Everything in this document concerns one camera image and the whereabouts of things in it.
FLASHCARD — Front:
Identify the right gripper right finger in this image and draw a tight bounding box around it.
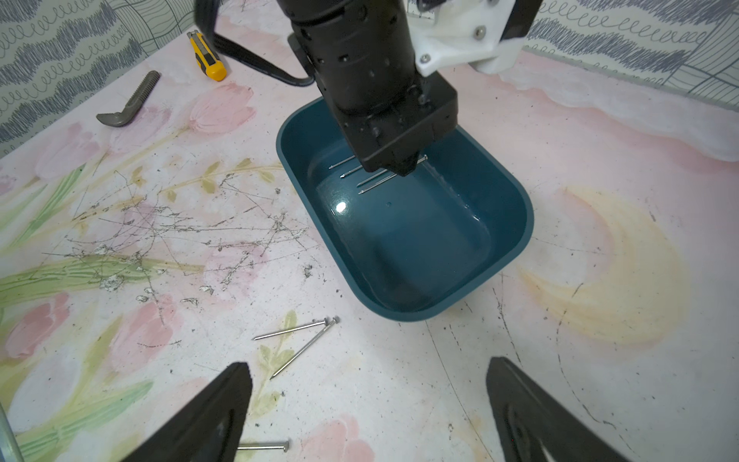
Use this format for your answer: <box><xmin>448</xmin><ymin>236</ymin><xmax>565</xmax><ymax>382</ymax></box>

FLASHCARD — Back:
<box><xmin>486</xmin><ymin>357</ymin><xmax>625</xmax><ymax>461</ymax></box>

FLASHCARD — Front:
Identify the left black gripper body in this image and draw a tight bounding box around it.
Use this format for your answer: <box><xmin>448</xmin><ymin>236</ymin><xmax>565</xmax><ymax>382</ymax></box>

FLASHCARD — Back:
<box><xmin>279</xmin><ymin>1</ymin><xmax>458</xmax><ymax>176</ymax></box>

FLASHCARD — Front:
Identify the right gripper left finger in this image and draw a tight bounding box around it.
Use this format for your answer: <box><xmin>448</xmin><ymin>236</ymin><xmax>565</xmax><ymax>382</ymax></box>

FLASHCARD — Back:
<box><xmin>125</xmin><ymin>362</ymin><xmax>253</xmax><ymax>462</ymax></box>

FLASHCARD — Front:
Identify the teal plastic storage box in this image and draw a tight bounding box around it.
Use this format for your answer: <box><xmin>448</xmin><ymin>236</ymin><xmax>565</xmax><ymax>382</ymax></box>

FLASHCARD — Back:
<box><xmin>276</xmin><ymin>99</ymin><xmax>534</xmax><ymax>323</ymax></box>

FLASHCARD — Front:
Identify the yellow utility knife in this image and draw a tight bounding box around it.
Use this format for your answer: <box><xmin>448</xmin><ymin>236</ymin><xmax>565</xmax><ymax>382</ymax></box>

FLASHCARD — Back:
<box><xmin>187</xmin><ymin>31</ymin><xmax>227</xmax><ymax>82</ymax></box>

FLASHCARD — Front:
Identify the pink floral table mat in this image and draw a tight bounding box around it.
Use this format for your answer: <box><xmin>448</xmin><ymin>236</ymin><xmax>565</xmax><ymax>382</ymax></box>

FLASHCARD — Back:
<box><xmin>0</xmin><ymin>0</ymin><xmax>739</xmax><ymax>462</ymax></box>

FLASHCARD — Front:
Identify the grey metal angle tool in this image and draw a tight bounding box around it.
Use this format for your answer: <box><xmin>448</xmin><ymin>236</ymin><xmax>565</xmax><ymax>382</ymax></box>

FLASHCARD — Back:
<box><xmin>96</xmin><ymin>70</ymin><xmax>161</xmax><ymax>128</ymax></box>

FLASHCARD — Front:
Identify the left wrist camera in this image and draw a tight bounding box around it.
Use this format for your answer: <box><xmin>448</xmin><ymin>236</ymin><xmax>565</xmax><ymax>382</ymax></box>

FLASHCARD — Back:
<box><xmin>404</xmin><ymin>0</ymin><xmax>542</xmax><ymax>77</ymax></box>

